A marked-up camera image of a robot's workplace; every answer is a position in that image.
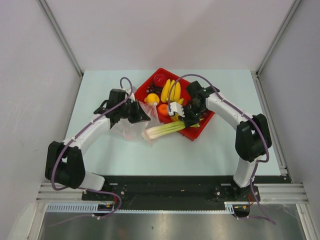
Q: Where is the clear pink-dotted zip bag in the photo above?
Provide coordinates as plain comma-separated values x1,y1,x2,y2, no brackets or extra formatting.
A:
107,100,161,144

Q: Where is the red pomegranate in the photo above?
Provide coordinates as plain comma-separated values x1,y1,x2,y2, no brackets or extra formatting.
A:
153,74,167,88

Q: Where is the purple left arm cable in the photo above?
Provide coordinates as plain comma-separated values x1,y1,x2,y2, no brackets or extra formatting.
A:
51,76,133,192

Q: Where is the straight yellow banana bunch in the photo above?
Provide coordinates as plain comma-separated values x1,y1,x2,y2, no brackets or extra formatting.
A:
160,79,182,103

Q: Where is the orange fruit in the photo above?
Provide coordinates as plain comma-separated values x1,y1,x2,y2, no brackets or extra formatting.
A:
157,103,169,117

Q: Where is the white cable duct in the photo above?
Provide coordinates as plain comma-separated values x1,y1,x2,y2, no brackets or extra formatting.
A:
46,201,236,215

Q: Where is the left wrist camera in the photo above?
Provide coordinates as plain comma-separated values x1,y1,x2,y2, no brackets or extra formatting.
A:
125,86,137,98

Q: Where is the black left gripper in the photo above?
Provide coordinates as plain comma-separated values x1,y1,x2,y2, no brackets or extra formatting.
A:
118,98,150,124

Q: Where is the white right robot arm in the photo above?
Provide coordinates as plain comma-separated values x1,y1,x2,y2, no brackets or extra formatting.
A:
183,81,272,201

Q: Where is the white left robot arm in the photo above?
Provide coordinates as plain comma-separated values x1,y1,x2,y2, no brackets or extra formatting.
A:
44,89,151,200

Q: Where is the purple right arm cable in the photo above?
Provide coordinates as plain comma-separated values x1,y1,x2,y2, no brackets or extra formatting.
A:
167,73,271,163

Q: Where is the yellow lemon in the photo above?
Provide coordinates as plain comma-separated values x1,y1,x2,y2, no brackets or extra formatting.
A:
144,93,160,106

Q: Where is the red plastic tray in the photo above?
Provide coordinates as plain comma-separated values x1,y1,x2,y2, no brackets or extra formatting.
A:
133,67,216,142

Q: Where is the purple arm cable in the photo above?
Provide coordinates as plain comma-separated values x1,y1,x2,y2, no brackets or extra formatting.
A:
167,73,271,163
51,76,133,192

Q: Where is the dark grape bunch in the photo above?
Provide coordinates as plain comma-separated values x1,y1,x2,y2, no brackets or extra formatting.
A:
146,82,163,95

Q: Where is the curved yellow banana bunch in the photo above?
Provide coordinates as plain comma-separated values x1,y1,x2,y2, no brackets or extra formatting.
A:
171,98,200,128

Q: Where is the green celery stalk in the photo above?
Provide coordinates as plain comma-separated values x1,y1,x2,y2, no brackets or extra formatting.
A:
142,121,186,141

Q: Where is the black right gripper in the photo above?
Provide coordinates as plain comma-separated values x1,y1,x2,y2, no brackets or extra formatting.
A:
178,102,206,127

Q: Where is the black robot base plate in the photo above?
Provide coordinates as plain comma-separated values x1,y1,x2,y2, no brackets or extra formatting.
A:
81,175,261,212

